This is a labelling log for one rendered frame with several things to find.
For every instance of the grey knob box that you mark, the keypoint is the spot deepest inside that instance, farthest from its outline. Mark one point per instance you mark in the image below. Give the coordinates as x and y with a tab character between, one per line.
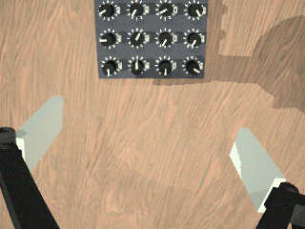
121	54

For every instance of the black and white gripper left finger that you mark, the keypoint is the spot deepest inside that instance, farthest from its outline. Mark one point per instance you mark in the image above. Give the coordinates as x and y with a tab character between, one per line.
25	204

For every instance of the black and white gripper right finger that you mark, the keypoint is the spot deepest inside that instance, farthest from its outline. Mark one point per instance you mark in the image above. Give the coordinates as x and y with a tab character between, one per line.
261	177

